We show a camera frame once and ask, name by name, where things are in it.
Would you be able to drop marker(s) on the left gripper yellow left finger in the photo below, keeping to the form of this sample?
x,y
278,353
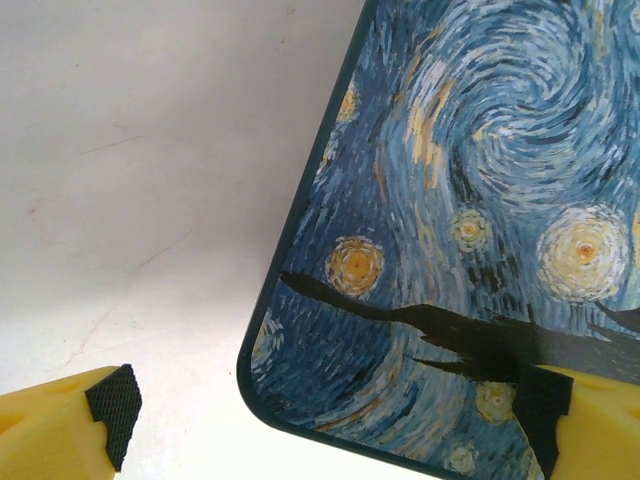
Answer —
x,y
45,430

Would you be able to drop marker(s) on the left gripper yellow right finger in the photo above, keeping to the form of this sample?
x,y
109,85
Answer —
x,y
600,430

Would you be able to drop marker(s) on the box with starry night print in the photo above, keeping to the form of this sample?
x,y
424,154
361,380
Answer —
x,y
475,175

